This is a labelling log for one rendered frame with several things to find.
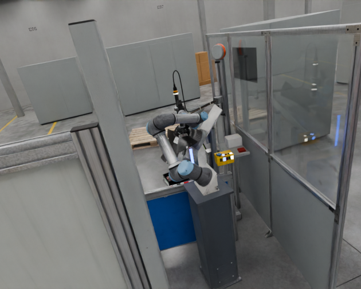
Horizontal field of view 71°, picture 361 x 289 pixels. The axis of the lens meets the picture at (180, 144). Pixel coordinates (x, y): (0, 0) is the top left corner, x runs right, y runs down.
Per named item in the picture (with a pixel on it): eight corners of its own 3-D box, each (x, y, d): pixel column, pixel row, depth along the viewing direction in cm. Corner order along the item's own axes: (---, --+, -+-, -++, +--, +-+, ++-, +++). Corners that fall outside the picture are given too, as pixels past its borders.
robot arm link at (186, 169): (199, 178, 184) (185, 171, 178) (188, 182, 194) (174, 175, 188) (201, 163, 190) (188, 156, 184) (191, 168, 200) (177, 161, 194)
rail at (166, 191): (231, 178, 245) (230, 170, 242) (232, 179, 242) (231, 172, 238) (140, 200, 237) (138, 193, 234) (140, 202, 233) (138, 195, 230)
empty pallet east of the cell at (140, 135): (180, 126, 629) (179, 120, 623) (181, 142, 537) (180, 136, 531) (133, 133, 634) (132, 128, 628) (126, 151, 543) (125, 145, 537)
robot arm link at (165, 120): (159, 109, 183) (207, 108, 214) (152, 115, 192) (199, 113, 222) (163, 124, 181) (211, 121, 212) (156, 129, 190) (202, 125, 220)
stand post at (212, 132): (222, 208, 324) (212, 125, 277) (224, 213, 316) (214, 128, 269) (219, 209, 324) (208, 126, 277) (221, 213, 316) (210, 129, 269)
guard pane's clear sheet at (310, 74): (216, 108, 385) (208, 36, 344) (338, 208, 156) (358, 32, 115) (215, 108, 385) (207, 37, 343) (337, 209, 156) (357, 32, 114)
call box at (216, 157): (230, 159, 241) (230, 149, 236) (234, 163, 231) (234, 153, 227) (215, 163, 239) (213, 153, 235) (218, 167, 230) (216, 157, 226)
